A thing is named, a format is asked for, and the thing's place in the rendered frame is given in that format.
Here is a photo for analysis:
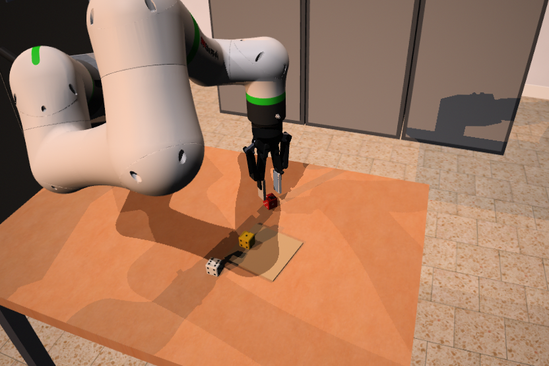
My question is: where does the white die with black pips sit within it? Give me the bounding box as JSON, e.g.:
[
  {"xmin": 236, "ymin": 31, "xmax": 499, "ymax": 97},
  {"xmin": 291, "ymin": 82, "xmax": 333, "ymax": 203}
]
[{"xmin": 205, "ymin": 257, "xmax": 223, "ymax": 276}]

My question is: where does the yellow die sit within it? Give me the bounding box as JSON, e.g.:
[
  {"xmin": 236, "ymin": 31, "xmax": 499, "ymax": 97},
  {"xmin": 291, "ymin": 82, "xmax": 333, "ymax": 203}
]
[{"xmin": 239, "ymin": 231, "xmax": 255, "ymax": 249}]

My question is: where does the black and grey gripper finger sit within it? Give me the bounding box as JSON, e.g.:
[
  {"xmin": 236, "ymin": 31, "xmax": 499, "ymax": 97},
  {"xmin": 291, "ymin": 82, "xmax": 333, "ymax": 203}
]
[
  {"xmin": 271, "ymin": 131, "xmax": 292, "ymax": 194},
  {"xmin": 243, "ymin": 140, "xmax": 270, "ymax": 201}
]

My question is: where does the tan flat mat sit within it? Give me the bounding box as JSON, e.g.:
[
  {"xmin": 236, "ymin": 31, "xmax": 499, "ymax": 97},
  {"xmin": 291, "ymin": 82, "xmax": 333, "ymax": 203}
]
[{"xmin": 224, "ymin": 224, "xmax": 303, "ymax": 282}]

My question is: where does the dark red die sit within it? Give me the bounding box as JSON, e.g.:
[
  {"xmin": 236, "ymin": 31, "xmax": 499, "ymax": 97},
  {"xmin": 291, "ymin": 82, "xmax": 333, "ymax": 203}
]
[{"xmin": 263, "ymin": 193, "xmax": 278, "ymax": 210}]

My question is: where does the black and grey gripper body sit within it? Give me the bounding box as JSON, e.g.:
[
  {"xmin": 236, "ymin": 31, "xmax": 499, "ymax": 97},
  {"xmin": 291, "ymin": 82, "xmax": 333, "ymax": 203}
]
[{"xmin": 251, "ymin": 121, "xmax": 283, "ymax": 153}]

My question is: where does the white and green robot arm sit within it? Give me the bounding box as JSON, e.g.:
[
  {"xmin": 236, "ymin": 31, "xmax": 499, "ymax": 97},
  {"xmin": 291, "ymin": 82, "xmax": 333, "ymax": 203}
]
[{"xmin": 0, "ymin": 0, "xmax": 289, "ymax": 197}]

